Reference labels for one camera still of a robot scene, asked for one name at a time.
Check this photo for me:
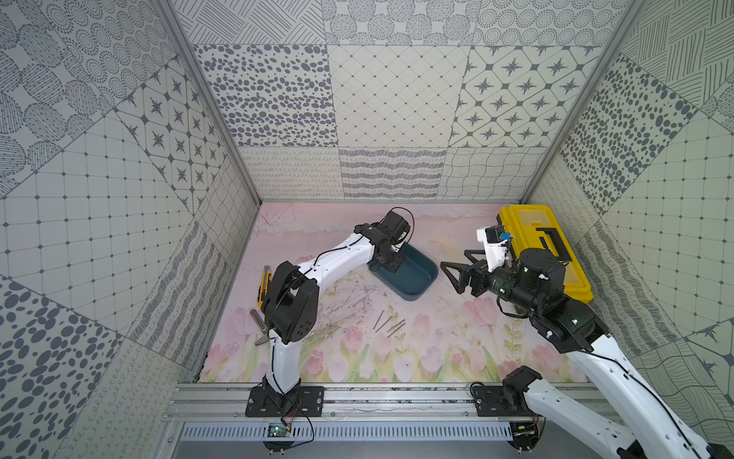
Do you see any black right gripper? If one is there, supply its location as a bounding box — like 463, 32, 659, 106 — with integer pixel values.
442, 249, 542, 316

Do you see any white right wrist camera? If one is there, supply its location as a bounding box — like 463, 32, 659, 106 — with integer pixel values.
476, 225, 512, 273

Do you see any yellow black toolbox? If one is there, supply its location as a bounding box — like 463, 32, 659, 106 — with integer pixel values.
497, 205, 594, 305

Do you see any small green circuit board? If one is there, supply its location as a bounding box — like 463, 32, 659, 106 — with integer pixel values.
267, 423, 291, 438

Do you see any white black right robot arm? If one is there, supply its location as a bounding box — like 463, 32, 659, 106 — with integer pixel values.
441, 244, 733, 458

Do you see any grey metal angle bracket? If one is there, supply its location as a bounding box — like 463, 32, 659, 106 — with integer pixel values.
250, 309, 270, 346

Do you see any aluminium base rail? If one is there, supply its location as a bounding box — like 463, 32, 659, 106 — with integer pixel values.
162, 382, 609, 423

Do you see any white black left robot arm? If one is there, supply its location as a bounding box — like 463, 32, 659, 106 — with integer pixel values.
261, 207, 415, 409

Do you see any yellow utility knife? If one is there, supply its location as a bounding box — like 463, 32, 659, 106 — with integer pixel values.
257, 265, 273, 309

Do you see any white slotted cable duct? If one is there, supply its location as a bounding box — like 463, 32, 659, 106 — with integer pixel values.
180, 420, 512, 442

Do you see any steel nail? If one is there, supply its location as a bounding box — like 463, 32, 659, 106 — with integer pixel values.
372, 311, 384, 331
376, 317, 393, 333
387, 321, 406, 338

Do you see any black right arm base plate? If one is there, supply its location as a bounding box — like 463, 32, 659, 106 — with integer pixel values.
469, 382, 514, 418

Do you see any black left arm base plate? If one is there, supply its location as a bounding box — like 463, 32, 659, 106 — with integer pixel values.
246, 384, 325, 418

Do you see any teal plastic storage box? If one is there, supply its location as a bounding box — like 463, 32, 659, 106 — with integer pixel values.
370, 245, 439, 301

